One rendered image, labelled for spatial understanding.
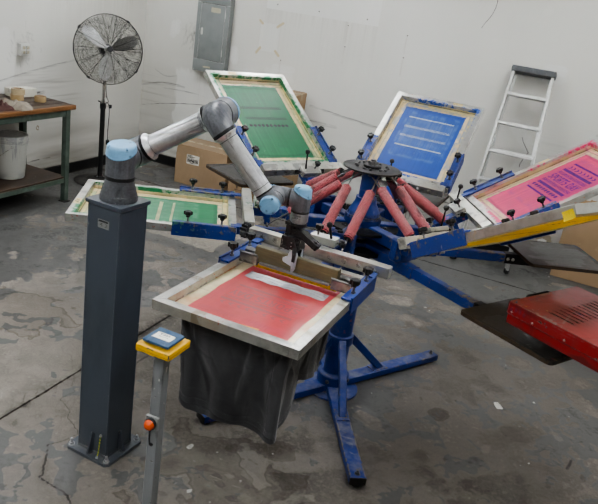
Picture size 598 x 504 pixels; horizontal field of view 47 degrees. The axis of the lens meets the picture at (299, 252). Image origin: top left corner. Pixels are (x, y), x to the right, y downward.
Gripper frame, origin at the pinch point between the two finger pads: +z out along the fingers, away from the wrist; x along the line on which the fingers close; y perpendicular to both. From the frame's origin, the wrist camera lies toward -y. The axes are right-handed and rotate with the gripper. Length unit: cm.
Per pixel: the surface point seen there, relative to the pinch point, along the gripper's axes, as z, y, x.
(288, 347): 2, -25, 61
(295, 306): 5.3, -11.3, 23.5
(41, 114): 18, 320, -194
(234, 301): 5.3, 8.9, 35.7
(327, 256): -0.8, -5.6, -21.2
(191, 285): 2.2, 25.4, 40.5
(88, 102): 29, 380, -324
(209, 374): 30, 8, 50
